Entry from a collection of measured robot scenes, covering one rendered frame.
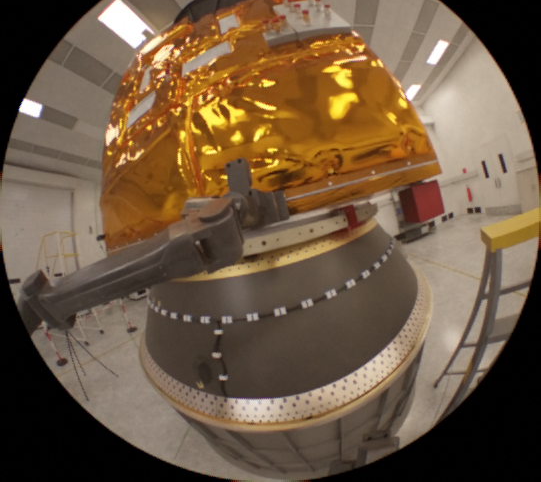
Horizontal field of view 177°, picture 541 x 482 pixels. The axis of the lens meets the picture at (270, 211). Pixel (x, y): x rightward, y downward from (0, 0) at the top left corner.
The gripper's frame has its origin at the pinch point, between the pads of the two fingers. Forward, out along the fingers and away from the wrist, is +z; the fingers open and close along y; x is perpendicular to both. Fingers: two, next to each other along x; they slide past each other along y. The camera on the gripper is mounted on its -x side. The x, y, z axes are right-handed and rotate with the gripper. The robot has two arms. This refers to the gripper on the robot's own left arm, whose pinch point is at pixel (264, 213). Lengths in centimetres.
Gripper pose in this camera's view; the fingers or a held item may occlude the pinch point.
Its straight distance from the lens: 46.5
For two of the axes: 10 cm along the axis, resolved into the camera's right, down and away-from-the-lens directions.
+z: 2.4, 0.4, 9.7
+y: -9.4, 2.5, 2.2
